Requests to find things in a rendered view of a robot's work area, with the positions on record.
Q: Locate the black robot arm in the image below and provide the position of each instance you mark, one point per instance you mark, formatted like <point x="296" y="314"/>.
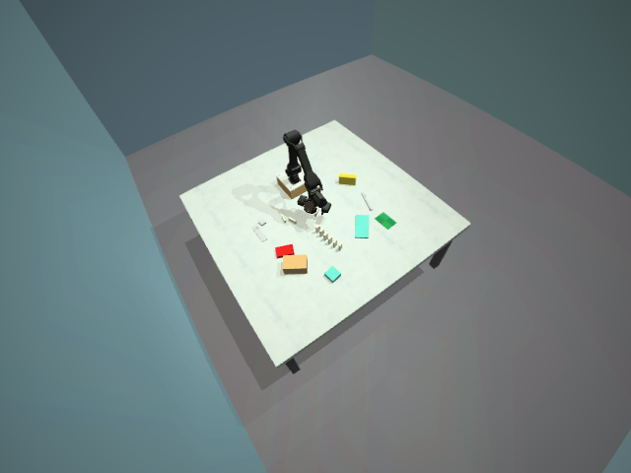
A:
<point x="297" y="150"/>

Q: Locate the green flat slab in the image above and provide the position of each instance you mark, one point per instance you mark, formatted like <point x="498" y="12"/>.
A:
<point x="385" y="220"/>

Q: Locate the turquoise flat square block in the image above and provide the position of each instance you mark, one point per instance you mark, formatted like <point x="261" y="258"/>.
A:
<point x="332" y="274"/>

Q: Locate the turquoise flat slab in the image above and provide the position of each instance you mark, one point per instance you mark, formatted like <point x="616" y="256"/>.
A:
<point x="362" y="226"/>

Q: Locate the red rectangular block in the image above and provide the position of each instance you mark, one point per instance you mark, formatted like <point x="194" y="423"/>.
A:
<point x="284" y="250"/>

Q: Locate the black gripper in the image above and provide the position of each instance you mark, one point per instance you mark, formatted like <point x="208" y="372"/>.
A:
<point x="303" y="200"/>

